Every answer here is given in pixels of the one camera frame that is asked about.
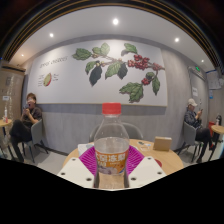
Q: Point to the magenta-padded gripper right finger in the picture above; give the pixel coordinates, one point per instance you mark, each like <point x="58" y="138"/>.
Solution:
<point x="148" y="170"/>

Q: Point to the dark flask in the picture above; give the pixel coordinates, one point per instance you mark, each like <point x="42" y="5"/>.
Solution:
<point x="218" y="120"/>

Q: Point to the flat round red coaster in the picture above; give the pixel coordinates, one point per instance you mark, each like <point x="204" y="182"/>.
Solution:
<point x="158" y="163"/>

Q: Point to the clear red-capped drink bottle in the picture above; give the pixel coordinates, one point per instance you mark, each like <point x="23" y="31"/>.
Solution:
<point x="111" y="146"/>

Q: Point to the red bin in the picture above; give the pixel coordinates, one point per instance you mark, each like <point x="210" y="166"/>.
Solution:
<point x="211" y="128"/>

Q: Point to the round wooden side table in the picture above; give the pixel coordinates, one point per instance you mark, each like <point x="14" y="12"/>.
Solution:
<point x="218" y="129"/>
<point x="4" y="124"/>

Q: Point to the white wall notice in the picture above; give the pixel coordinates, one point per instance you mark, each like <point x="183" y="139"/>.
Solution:
<point x="195" y="91"/>

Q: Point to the person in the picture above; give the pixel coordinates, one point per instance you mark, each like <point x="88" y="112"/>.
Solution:
<point x="25" y="125"/>
<point x="193" y="121"/>

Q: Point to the green exit sign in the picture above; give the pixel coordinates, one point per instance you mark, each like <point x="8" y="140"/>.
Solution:
<point x="197" y="68"/>

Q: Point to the grey chair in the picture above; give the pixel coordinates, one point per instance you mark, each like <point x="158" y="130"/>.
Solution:
<point x="135" y="130"/>
<point x="189" y="133"/>
<point x="37" y="133"/>

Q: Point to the small clear bottle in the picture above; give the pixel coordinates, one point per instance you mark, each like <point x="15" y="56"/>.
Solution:
<point x="5" y="116"/>

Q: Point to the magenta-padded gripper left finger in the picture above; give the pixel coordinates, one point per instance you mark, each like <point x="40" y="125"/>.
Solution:
<point x="75" y="171"/>

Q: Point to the coffee plant wall mural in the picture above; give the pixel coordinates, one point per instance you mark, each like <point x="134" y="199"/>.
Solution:
<point x="73" y="83"/>

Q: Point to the brown cardboard box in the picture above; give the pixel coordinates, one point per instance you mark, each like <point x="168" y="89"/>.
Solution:
<point x="162" y="143"/>

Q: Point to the round ceiling lights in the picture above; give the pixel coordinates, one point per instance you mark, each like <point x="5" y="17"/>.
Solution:
<point x="115" y="21"/>

